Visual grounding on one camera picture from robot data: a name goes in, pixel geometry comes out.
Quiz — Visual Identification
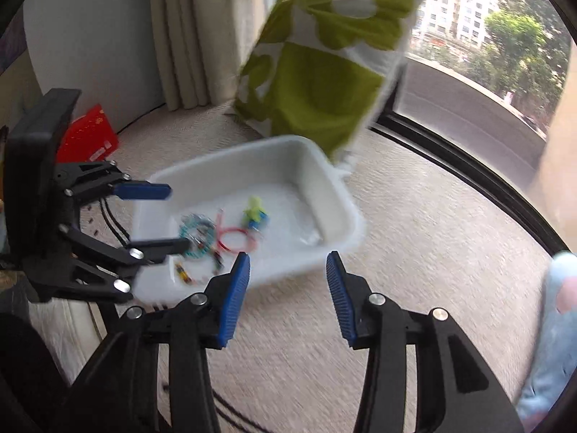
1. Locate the red string bracelet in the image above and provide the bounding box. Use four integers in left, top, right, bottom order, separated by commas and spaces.
215, 208, 258, 255

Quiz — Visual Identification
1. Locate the brown bead bracelet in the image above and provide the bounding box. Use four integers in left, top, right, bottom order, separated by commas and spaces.
174, 251, 226, 286

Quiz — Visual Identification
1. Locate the red paper packet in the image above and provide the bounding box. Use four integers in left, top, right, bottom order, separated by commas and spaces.
56, 104, 118, 163

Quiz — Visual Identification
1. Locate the white plastic tray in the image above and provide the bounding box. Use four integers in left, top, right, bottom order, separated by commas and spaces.
131, 136, 365, 287

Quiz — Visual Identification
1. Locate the green white patterned pillow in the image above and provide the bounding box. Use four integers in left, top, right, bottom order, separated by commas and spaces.
233, 0, 424, 166

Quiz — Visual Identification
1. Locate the black window frame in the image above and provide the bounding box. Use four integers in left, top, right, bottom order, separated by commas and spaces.
249, 0, 569, 255

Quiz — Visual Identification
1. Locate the green blue toy charm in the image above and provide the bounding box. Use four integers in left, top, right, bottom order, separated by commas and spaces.
243, 196, 268, 232

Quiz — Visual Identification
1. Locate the turquoise bead bracelet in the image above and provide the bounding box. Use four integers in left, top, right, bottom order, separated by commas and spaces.
177, 212, 217, 261

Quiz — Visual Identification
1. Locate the beige curtain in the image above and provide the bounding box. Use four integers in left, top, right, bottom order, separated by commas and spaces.
150, 0, 255, 110

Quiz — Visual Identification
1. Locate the blue cloud plush pillow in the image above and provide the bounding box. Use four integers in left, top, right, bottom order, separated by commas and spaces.
516, 252, 576, 432

